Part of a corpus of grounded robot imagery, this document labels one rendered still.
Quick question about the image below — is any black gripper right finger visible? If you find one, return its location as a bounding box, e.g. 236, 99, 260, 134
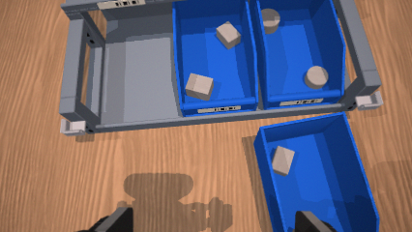
295, 211, 338, 232

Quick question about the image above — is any beige rectangular block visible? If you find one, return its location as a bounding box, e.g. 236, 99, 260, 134
185, 73, 214, 101

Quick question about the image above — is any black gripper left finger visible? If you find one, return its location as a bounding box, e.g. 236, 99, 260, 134
76, 207, 133, 232

